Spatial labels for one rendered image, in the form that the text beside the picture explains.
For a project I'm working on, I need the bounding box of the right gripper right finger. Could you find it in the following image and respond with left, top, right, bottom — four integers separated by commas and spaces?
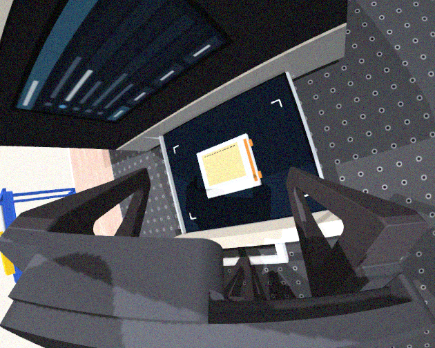
287, 166, 428, 297

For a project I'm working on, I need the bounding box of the dark grey plate with grid of holes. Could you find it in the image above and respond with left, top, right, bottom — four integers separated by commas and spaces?
108, 0, 435, 318

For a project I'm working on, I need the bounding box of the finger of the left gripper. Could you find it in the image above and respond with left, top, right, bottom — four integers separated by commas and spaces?
224, 256, 260, 301
228, 264, 267, 300

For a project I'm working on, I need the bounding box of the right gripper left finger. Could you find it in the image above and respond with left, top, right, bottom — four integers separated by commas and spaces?
10, 168, 151, 237

